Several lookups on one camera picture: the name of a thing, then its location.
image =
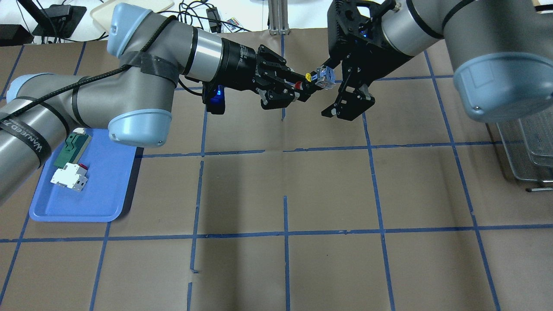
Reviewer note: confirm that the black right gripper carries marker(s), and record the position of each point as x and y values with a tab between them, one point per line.
362	60

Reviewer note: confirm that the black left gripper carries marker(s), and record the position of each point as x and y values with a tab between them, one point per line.
239	59

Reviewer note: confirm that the red emergency stop button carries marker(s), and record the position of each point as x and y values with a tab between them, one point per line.
316	76

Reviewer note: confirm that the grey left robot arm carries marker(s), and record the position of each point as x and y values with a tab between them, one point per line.
134	101

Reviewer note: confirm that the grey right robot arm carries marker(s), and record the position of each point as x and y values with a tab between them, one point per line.
500	51

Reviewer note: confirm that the black power adapter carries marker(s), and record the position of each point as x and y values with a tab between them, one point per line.
215	24

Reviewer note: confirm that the cream plastic tray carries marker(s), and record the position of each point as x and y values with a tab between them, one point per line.
102	14

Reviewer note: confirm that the blue plastic tray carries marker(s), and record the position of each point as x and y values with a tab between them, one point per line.
102	198

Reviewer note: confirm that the green terminal block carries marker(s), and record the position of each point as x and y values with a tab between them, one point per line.
72	149

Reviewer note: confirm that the white circuit breaker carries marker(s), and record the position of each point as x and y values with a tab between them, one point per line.
72	176

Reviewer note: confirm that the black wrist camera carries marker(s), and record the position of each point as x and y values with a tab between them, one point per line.
216	98

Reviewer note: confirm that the aluminium profile post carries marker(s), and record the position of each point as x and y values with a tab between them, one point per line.
278	17

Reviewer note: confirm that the silver wire mesh shelf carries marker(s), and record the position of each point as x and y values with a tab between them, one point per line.
528	144

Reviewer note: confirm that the black camera stand base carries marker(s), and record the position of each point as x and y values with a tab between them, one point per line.
59	21

